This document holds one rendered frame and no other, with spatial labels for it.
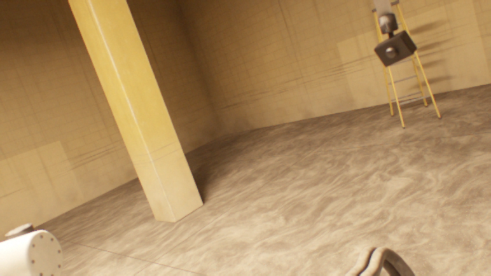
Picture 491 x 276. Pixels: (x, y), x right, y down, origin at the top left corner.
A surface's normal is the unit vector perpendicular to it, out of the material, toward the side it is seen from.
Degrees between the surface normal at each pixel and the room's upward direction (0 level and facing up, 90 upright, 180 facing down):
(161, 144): 90
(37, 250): 90
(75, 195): 90
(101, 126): 90
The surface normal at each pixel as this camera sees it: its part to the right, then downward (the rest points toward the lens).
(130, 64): 0.69, -0.12
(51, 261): 0.95, -0.31
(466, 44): -0.65, 0.34
